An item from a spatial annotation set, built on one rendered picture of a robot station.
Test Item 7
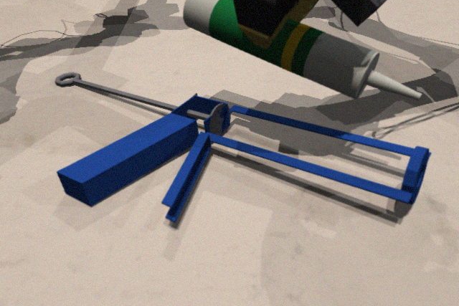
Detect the blue sealant gun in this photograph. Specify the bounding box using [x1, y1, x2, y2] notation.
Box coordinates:
[55, 72, 431, 223]

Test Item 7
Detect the grey sealant cartridge with green label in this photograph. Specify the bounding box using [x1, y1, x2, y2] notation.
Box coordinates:
[183, 0, 422, 100]

